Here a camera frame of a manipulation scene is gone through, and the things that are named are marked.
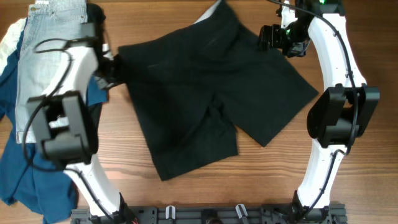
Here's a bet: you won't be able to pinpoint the black shorts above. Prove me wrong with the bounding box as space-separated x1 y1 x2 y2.
118 1 317 180

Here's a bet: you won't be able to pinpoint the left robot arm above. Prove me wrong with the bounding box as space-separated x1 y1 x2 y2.
25 22 139 223

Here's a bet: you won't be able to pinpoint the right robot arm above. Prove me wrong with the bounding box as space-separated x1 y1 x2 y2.
258 0 380 223

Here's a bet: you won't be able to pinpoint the black garment under pile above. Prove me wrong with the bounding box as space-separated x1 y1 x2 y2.
86 3 106 43

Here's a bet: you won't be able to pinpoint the light blue denim shorts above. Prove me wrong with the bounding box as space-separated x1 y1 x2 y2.
15 0 87 144

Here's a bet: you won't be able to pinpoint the white garment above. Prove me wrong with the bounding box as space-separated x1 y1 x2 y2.
0 18 27 75

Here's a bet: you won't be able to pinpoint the blue garment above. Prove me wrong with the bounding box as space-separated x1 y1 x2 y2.
0 30 109 224

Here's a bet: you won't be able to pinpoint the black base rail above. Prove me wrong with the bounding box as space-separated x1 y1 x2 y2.
70 203 348 224

